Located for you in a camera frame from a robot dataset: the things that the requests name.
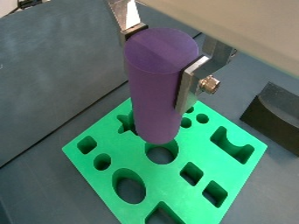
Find purple cylinder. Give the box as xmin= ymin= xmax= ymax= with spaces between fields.
xmin=124 ymin=28 xmax=198 ymax=144

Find grey mat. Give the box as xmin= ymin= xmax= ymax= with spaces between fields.
xmin=0 ymin=0 xmax=126 ymax=167

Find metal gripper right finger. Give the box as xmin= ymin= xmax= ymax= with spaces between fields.
xmin=174 ymin=36 xmax=237 ymax=115

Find green shape sorter board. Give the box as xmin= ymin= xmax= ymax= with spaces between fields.
xmin=62 ymin=101 xmax=266 ymax=224

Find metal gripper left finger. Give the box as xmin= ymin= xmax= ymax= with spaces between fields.
xmin=106 ymin=0 xmax=148 ymax=45

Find black block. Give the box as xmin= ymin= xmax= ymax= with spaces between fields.
xmin=238 ymin=82 xmax=299 ymax=157

